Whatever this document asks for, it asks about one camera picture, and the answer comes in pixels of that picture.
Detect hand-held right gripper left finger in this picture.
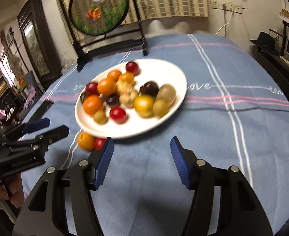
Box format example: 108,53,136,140
12,137,115,236

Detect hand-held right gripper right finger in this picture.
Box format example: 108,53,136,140
170,136,274,236

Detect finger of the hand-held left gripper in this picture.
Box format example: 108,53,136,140
0,118,51,142
3,125,70,153

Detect small red plum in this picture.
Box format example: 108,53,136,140
94,138,107,151

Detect orange mandarin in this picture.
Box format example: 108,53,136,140
97,79,117,97
82,95,104,115
77,132,96,151
107,70,122,81

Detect white plate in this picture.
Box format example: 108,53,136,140
75,58,187,140

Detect small green longan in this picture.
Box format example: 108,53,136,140
93,110,108,125

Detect tan kiwi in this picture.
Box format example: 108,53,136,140
152,100,171,118

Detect pale peach with red top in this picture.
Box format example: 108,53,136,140
119,90,139,109

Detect yellow lemon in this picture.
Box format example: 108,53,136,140
134,95,156,118

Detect yellow-brown potato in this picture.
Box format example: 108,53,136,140
156,84,177,106

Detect pale yellow spotted pear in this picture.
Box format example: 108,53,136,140
115,80,132,95

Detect dark brown mangosteen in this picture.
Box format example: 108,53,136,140
140,81,160,97

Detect small yellow-orange mandarin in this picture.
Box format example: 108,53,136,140
119,72,135,85

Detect large red plum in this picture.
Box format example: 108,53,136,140
125,61,140,75

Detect person's left hand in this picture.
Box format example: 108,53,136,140
0,174,25,208

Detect black smartphone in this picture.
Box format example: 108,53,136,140
32,100,54,123

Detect purple cloth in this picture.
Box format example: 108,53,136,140
24,84,43,110

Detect blue striped tablecloth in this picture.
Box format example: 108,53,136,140
18,33,289,236

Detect dark chair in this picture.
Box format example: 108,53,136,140
19,70,44,118

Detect white standing fan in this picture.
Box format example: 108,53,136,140
7,54,22,79

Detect clear plastic bags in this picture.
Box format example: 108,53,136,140
61,52,76,75

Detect dark framed landscape panel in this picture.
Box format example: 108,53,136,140
17,0,62,83

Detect black desk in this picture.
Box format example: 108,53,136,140
250,21,289,111

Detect round goldfish screen black stand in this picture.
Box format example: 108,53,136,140
58,0,148,72

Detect black hat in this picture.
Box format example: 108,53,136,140
250,31,278,52

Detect beige checked curtain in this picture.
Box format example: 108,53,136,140
52,0,210,33

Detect white cable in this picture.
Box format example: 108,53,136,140
215,10,235,36

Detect white wall socket strip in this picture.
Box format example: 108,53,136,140
210,0,243,14

